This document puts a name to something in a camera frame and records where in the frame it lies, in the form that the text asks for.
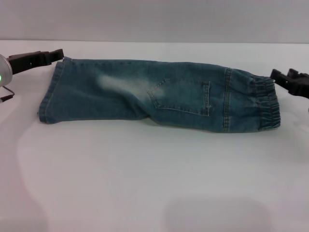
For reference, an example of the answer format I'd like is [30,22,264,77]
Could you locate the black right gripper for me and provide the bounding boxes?
[269,68,309,99]

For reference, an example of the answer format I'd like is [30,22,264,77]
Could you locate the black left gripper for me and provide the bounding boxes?
[8,48,64,73]

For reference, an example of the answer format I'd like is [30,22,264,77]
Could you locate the blue denim shorts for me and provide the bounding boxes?
[36,56,282,134]

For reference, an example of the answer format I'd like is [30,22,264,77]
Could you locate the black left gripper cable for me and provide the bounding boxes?
[0,87,15,103]

